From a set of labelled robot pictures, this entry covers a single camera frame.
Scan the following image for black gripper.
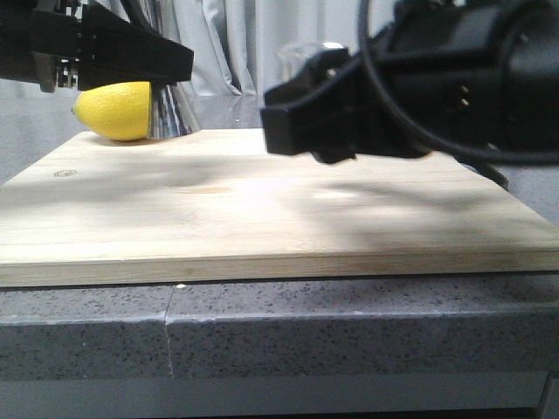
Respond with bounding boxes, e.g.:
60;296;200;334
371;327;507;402
362;1;558;162
1;1;194;93

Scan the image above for grey curtain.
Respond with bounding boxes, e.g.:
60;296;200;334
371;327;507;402
0;0;403;100

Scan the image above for yellow lemon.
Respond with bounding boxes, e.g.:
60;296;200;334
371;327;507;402
72;81;150;141

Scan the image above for steel double jigger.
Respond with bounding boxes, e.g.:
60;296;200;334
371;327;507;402
147;83;200;140

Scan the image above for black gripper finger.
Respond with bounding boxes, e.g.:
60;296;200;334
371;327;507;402
260;49;430;164

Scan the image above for glass beaker with liquid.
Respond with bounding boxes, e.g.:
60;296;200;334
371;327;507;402
276;42;346;82

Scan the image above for wooden cutting board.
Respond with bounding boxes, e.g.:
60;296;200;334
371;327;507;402
1;129;558;287

